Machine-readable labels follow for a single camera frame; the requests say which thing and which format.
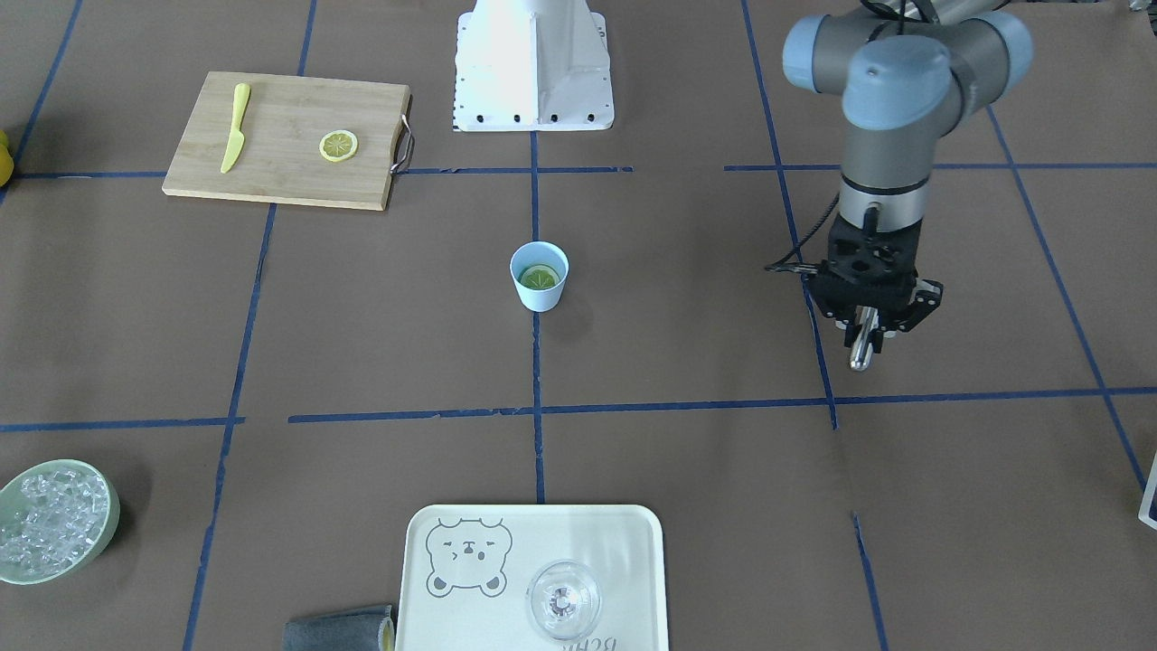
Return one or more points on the cream bear tray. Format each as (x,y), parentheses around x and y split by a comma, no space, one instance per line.
(533,577)

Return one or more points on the yellow lemon slice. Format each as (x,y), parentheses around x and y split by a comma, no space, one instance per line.
(539,277)
(338,145)

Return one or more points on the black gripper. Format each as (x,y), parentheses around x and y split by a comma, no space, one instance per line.
(927,297)

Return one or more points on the yellow plastic knife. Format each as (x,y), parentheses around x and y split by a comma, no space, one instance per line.
(236,137)

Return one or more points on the bamboo cutting board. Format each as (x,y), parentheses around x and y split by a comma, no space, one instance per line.
(285,119)

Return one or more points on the whole yellow lemon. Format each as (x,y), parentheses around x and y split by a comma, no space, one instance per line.
(7,162)

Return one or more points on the yellow lemon slice on board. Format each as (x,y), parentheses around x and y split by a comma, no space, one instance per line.
(338,145)

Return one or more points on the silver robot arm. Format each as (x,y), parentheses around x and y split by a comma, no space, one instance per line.
(908,74)

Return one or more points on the clear wine glass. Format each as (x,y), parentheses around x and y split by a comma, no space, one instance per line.
(564,601)

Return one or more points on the light blue cup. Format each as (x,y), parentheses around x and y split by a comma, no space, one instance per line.
(536,252)

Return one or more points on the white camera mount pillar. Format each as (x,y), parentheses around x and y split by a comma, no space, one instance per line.
(532,66)

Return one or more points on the steel muddler stick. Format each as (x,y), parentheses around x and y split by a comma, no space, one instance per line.
(862,346)

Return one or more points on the green bowl of ice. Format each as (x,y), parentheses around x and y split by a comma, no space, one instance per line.
(55,518)

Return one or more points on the grey folded cloth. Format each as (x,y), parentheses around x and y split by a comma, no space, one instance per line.
(367,628)

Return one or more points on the white wire cup rack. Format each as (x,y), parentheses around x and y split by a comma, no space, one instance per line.
(1147,507)

